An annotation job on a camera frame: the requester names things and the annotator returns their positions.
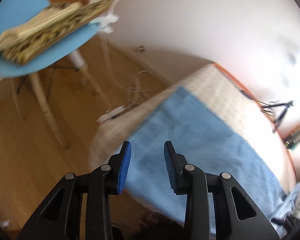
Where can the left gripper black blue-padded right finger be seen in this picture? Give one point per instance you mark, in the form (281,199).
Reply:
(236,214)

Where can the blue round chair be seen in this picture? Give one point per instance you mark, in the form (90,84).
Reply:
(16,12)

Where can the white power strip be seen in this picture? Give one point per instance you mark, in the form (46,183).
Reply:
(112,114)

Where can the beige checkered bed blanket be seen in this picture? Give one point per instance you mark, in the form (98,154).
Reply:
(211,86)

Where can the light blue denim pants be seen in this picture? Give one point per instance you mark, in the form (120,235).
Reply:
(209,144)

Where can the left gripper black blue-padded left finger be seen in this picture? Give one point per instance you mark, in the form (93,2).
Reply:
(58,216)

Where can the leopard print folded cloth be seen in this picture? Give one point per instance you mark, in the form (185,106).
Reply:
(23,43)

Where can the white clip lamp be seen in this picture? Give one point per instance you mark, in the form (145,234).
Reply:
(104,22)

